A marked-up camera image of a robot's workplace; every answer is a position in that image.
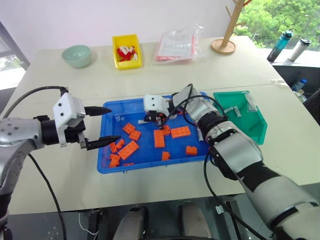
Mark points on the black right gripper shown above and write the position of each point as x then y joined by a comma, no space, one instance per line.
157,117

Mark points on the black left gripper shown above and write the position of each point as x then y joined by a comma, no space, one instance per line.
73,133

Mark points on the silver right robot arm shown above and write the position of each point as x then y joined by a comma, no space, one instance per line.
240,155

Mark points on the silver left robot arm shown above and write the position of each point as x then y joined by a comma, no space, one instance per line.
17,135

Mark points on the blue plastic bin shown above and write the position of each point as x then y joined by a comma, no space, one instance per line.
147,155

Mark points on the yellow plastic bin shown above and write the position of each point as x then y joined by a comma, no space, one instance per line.
128,63

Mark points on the green plastic bin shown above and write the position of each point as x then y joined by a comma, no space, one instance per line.
237,125

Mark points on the small orange building brick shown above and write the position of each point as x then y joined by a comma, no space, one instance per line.
128,128
120,143
135,135
114,160
113,147
165,156
166,131
191,150

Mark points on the long orange building brick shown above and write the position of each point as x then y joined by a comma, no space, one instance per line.
159,139
128,150
180,132

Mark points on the pale green bowl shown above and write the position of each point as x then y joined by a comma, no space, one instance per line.
76,58

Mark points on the silver battery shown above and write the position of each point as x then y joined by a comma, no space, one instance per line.
229,109
237,112

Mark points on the red and white packets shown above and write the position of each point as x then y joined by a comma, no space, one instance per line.
126,53

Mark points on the clear plastic bag with papers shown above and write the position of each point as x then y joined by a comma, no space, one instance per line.
176,46

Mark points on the grey rounded robot foot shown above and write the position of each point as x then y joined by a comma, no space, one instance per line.
132,225
195,222

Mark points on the wooden mug tree stand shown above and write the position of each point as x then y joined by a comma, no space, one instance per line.
228,37

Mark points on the dark teal water bottle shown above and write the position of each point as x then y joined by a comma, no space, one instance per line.
277,48

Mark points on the clear bottle with blue cap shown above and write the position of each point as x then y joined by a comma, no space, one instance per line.
298,87

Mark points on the black chair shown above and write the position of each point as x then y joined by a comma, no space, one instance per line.
313,107

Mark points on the grey thermos bottle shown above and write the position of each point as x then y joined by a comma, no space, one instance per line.
297,51

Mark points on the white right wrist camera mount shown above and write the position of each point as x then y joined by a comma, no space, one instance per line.
153,102

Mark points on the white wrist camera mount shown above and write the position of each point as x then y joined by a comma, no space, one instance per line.
67,107
153,102

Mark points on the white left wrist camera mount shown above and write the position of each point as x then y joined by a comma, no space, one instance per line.
67,107

